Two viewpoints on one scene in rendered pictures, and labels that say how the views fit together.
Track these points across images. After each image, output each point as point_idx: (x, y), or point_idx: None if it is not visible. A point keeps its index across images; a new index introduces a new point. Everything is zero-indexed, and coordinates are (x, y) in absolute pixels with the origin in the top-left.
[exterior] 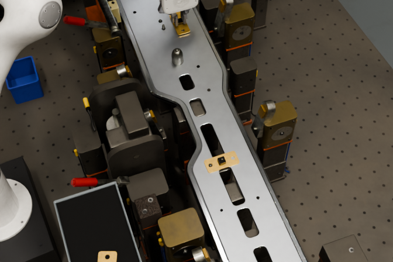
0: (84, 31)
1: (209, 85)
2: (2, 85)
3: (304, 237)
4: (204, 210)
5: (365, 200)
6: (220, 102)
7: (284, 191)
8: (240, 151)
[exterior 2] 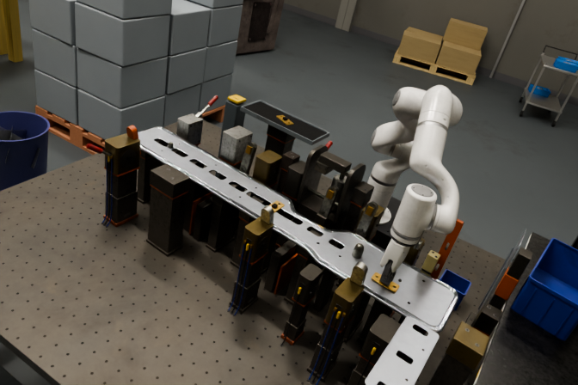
0: None
1: (321, 246)
2: (396, 131)
3: (194, 273)
4: (264, 185)
5: (156, 312)
6: (303, 237)
7: (224, 296)
8: None
